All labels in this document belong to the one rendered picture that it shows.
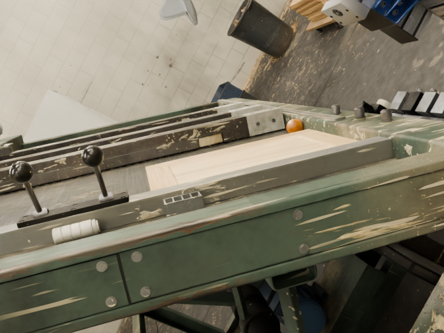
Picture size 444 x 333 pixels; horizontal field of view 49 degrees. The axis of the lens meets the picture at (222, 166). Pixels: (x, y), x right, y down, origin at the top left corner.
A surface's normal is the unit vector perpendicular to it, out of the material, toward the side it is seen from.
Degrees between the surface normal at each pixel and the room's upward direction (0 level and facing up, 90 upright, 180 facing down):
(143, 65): 90
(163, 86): 90
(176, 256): 90
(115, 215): 90
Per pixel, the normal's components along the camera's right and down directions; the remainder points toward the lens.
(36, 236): 0.19, 0.16
